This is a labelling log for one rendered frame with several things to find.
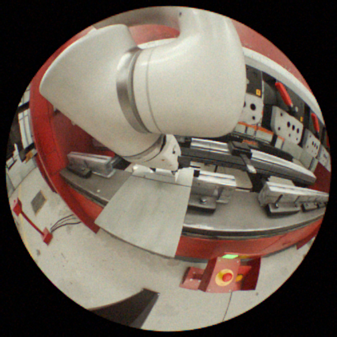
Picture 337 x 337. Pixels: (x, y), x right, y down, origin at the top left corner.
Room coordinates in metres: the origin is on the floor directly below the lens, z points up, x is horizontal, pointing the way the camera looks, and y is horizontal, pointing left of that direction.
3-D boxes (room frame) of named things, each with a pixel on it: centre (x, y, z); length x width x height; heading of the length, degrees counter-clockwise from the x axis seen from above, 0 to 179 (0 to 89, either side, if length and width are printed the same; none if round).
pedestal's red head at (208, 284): (-0.07, -0.24, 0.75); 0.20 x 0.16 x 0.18; 67
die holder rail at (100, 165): (0.48, 0.53, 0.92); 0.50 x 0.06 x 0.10; 74
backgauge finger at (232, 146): (0.39, -0.36, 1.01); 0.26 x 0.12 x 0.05; 164
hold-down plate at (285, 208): (0.10, -0.57, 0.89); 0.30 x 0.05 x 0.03; 74
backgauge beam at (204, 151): (0.50, -0.47, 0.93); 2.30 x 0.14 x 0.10; 74
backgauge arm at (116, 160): (0.81, 0.33, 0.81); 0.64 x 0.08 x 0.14; 164
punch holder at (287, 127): (0.22, -0.36, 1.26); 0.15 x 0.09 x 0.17; 74
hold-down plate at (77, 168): (0.43, 0.59, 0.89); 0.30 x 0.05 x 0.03; 74
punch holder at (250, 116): (0.27, -0.17, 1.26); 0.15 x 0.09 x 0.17; 74
